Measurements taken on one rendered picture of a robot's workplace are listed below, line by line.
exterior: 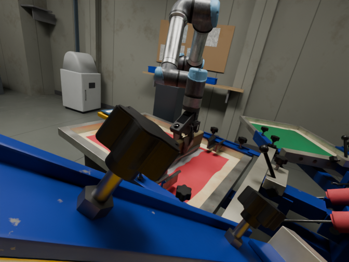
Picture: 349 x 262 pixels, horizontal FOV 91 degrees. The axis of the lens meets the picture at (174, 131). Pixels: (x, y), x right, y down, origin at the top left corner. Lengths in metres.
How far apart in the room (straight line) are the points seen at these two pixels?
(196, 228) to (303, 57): 3.46
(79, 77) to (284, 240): 4.13
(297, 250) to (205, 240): 0.16
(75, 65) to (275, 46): 3.76
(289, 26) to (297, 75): 0.75
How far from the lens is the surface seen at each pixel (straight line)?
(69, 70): 4.46
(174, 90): 1.29
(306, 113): 3.65
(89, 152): 0.77
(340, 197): 0.74
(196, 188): 0.67
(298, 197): 0.68
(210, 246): 0.18
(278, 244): 0.32
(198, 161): 0.83
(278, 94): 3.52
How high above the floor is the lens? 1.36
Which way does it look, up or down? 21 degrees down
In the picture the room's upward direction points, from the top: 9 degrees clockwise
